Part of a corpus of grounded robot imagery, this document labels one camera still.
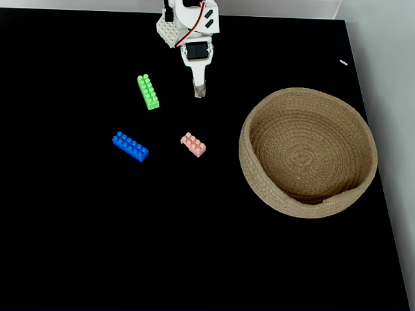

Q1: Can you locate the green lego block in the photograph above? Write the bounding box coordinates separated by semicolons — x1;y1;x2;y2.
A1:
137;73;160;111

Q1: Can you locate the pink lego block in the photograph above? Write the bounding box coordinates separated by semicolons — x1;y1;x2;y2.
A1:
180;132;207;158

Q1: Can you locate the blue lego block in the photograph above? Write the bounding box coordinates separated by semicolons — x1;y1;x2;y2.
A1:
112;131;150;163

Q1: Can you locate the red black white cable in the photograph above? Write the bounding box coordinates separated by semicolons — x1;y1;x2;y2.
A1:
174;1;207;49

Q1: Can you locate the woven rope basket tray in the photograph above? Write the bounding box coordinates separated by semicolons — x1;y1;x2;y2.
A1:
239;87;379;219

